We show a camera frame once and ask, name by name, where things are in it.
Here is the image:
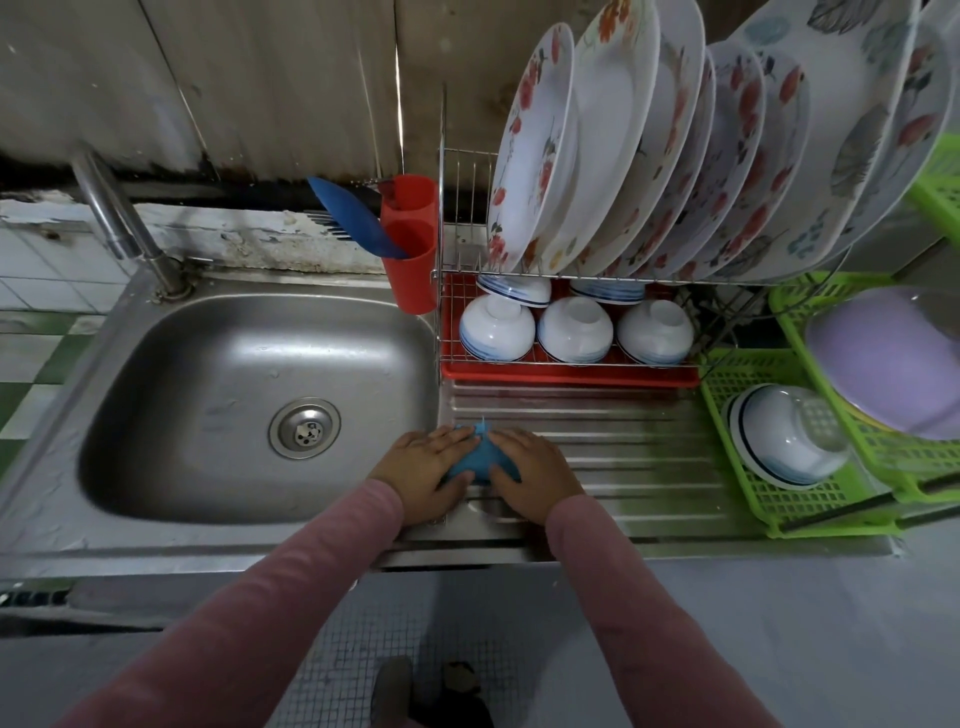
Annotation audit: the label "green checkered tile countertop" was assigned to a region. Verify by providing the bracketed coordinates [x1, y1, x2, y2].
[0, 307, 99, 482]

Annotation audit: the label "person's right leg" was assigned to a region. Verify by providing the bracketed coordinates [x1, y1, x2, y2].
[432, 660, 497, 728]

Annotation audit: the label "white plate orange flowers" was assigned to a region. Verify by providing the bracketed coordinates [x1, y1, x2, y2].
[528, 0, 665, 279]

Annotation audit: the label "stainless steel sink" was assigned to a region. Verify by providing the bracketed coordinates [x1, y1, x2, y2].
[0, 262, 902, 579]

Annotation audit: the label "floral plate stack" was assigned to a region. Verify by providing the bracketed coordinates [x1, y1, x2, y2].
[717, 0, 960, 287]

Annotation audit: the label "person's left forearm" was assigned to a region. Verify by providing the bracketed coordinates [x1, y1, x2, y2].
[60, 477, 407, 728]

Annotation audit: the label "stack of floral plates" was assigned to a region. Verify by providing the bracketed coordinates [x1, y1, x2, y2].
[817, 7, 960, 272]

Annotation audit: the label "person's leg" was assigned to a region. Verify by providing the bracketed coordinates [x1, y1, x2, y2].
[369, 657, 422, 728]
[432, 660, 497, 728]

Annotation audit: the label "person's left hand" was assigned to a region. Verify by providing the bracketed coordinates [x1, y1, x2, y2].
[367, 426, 482, 528]

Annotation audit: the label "person's left leg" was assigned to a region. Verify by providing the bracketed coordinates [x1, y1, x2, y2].
[369, 657, 422, 728]

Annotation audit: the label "person's right forearm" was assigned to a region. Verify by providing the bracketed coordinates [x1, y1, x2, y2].
[544, 492, 782, 728]

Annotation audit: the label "purple plastic bowl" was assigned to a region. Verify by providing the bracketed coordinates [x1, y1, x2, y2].
[805, 288, 960, 444]

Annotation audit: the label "stack of white bowls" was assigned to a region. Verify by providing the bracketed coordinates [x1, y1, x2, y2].
[727, 382, 857, 492]

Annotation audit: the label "wire dish rack red tray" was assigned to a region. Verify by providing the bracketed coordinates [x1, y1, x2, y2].
[439, 270, 704, 395]

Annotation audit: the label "green plastic shelf rack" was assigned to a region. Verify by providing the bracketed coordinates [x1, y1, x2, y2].
[697, 132, 960, 542]

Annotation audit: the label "blue cleaning cloth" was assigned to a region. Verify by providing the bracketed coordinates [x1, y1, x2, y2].
[441, 420, 524, 488]

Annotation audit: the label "chrome faucet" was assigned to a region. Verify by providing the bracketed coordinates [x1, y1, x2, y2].
[67, 145, 197, 302]

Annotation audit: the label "red plastic cutlery cup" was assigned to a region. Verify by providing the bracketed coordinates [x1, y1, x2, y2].
[378, 174, 443, 317]

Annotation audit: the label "weathered wooden board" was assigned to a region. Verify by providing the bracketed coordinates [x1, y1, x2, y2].
[0, 0, 782, 189]

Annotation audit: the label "metal wire dish rack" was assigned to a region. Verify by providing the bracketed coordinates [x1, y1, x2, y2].
[435, 82, 812, 392]

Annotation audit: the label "blue rice paddle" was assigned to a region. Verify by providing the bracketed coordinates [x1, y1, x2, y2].
[307, 175, 407, 261]

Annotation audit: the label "person's right hand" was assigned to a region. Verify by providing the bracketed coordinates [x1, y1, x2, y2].
[487, 426, 587, 527]

